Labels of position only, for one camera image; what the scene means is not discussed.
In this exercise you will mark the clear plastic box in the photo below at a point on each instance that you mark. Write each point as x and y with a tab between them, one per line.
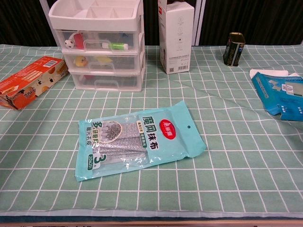
94	44

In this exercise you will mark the clear drawer holding yellow duck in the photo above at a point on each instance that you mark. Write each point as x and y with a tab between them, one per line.
124	62

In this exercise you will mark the white plastic drawer organizer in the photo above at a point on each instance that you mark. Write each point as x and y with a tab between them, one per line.
94	21

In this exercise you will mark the teal cleaning cloth package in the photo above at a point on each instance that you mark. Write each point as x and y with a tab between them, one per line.
163	137

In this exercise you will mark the yellow flat item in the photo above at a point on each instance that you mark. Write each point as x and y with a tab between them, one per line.
103	59

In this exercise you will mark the green glue stick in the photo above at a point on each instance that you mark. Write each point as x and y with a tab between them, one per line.
118	46

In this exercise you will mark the tall white carton box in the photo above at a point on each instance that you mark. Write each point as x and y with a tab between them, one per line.
178	42

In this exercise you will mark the blue binder clip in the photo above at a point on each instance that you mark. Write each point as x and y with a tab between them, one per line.
124	35

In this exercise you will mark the yellow duck toy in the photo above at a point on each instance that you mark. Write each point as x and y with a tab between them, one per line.
81	61

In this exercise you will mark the green checkered tablecloth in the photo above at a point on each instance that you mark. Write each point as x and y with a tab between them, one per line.
236	153

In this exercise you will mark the dark green tin can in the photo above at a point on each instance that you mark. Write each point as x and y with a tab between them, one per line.
233	50

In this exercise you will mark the red and white toy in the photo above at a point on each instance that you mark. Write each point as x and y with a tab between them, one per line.
78	39

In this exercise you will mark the small soccer ball toy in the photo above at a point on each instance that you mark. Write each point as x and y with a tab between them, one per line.
68	44

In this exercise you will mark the blue cardboard box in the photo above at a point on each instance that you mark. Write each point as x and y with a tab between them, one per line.
277	92

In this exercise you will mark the orange snack carton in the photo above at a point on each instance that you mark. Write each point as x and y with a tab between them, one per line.
28	80

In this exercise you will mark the white frame post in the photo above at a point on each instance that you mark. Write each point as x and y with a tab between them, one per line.
202	21
44	7

